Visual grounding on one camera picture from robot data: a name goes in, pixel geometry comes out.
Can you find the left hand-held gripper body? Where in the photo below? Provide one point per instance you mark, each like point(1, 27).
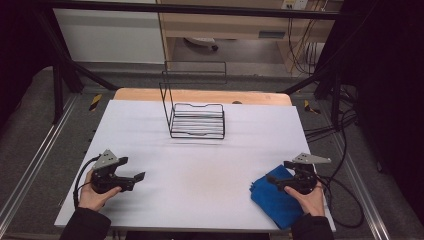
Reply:
point(105, 180)

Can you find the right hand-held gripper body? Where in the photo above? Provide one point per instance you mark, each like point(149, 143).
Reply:
point(305, 178)

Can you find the blue towel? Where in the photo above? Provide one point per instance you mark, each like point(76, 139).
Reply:
point(275, 203)

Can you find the person's left hand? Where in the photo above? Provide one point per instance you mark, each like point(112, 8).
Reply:
point(91, 200)

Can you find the person's right hand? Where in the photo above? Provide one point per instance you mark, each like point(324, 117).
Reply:
point(311, 201)

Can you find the white table sheet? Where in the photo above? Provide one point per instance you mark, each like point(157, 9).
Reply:
point(200, 173)

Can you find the white cabinet panel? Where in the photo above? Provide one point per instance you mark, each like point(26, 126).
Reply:
point(106, 36)

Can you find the black curtain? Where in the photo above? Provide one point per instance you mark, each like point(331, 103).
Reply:
point(393, 83)
point(20, 50)

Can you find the white chair base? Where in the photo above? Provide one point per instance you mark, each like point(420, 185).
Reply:
point(201, 41)

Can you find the light wooden desk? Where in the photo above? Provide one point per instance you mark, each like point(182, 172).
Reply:
point(233, 26)

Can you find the black metal crossbar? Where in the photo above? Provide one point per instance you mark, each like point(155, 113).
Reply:
point(200, 10)

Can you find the aluminium floor rail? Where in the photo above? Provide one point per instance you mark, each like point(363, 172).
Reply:
point(363, 193)
point(30, 173)

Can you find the black metal frame stand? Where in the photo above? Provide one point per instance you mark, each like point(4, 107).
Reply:
point(336, 96)
point(58, 86)

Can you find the white wall socket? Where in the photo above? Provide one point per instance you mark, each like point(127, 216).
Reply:
point(295, 4)

